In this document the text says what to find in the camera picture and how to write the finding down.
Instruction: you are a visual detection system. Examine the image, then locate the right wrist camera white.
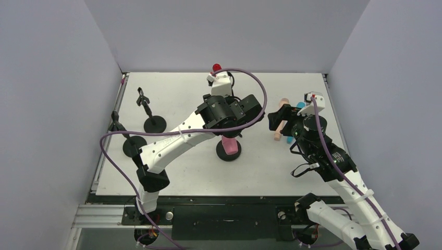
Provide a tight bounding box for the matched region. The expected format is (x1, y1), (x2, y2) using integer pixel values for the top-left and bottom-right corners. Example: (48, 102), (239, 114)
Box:
(297, 92), (326, 116)

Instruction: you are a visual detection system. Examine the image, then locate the pink microphone black stand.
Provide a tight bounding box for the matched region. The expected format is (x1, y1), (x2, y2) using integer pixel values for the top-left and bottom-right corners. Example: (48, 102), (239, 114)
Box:
(216, 136), (242, 161)

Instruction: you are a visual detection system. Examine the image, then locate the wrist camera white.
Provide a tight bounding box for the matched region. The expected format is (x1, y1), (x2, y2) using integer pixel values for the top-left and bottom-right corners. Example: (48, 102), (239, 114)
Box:
(207, 72), (232, 97)
(297, 92), (326, 116)

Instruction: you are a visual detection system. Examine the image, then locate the teal microphone black stand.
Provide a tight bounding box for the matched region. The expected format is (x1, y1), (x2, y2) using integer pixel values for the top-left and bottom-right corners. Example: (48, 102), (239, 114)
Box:
(136, 87), (167, 133)

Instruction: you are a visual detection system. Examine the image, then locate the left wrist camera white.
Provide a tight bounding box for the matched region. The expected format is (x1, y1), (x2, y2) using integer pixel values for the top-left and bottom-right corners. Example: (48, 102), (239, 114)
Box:
(207, 72), (232, 97)

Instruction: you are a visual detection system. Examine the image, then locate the black tripod shock-mount stand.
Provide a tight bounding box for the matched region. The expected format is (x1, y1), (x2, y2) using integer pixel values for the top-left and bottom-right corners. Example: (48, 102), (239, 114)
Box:
(227, 71), (241, 101)

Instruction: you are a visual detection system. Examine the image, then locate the red mesh microphone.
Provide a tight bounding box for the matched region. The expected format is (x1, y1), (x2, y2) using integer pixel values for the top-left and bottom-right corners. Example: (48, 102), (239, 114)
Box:
(212, 64), (222, 72)

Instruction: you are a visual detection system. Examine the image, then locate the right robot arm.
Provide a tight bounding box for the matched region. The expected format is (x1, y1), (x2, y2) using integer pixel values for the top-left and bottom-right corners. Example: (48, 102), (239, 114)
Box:
(268, 104), (420, 249)

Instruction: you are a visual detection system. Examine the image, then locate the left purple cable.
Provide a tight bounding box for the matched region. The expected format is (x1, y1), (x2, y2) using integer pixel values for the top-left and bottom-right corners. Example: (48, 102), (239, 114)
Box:
(99, 68), (268, 250)

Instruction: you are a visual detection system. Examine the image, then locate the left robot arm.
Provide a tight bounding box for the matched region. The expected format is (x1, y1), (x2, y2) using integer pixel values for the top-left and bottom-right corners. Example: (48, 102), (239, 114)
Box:
(133, 94), (264, 224)

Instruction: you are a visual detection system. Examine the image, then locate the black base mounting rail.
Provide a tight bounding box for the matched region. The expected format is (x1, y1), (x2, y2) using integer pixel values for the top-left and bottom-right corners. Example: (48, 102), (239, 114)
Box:
(81, 196), (320, 249)

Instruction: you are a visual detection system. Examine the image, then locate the beige microphone black stand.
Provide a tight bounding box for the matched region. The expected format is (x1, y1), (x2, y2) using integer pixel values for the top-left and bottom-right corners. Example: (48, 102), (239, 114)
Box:
(108, 110), (147, 158)

